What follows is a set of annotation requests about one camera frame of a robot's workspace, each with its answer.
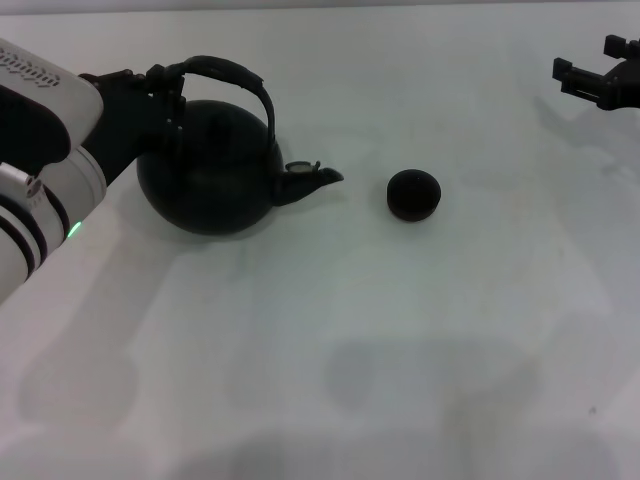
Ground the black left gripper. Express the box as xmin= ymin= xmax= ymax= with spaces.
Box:
xmin=77 ymin=62 xmax=190 ymax=187

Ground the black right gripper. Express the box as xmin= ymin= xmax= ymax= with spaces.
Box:
xmin=552 ymin=34 xmax=640 ymax=112

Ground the black round teapot with handle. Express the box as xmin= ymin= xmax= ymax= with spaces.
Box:
xmin=136 ymin=54 xmax=346 ymax=235

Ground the small dark teacup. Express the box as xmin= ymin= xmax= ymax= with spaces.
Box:
xmin=386 ymin=168 xmax=443 ymax=223

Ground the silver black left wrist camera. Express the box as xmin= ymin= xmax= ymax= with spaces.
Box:
xmin=0 ymin=38 xmax=105 ymax=177

